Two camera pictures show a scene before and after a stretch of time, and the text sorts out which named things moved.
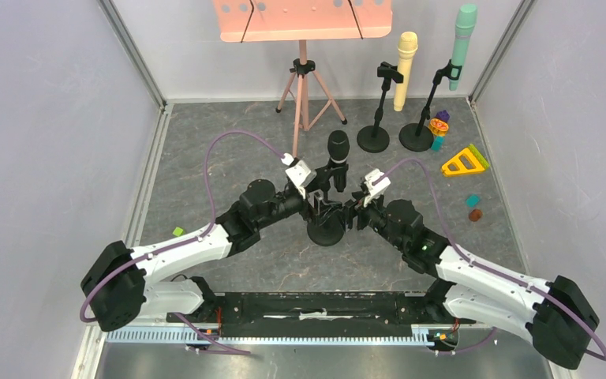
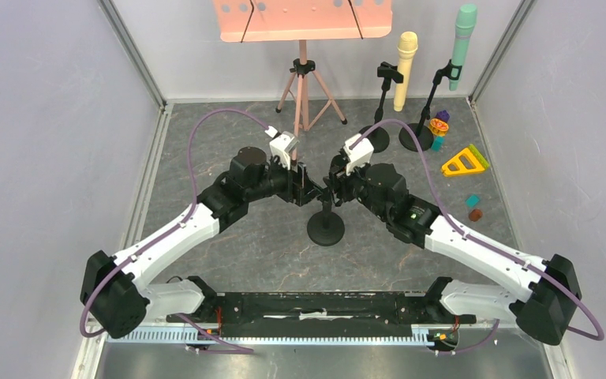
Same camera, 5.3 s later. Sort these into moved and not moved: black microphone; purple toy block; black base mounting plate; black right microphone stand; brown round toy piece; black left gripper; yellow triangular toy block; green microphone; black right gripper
Moved: black microphone; black right gripper; black left gripper
Not moved: black base mounting plate; black right microphone stand; yellow triangular toy block; purple toy block; brown round toy piece; green microphone
